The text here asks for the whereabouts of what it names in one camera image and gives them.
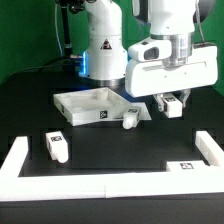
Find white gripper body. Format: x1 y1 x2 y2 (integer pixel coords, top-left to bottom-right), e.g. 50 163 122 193
125 44 218 97

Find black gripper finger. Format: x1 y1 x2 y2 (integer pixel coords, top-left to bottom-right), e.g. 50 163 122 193
180 89 191 107
153 94 165 112

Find white square tabletop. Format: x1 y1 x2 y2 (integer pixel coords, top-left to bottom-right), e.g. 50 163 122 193
53 87 131 126

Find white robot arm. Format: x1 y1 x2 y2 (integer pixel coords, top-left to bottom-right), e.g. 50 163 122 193
80 0 218 110

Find white sheet with tags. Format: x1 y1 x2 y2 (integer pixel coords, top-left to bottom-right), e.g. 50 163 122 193
114 102 151 120

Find white U-shaped obstacle fence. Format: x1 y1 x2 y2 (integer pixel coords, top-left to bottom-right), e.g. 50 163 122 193
0 131 224 202

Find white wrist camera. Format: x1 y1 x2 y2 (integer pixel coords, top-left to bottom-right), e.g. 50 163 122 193
128 38 172 62

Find black cables on table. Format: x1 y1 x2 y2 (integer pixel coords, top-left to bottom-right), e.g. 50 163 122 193
9 54 84 76

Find black camera stand pole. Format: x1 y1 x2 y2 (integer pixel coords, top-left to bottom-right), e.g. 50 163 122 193
55 0 85 58

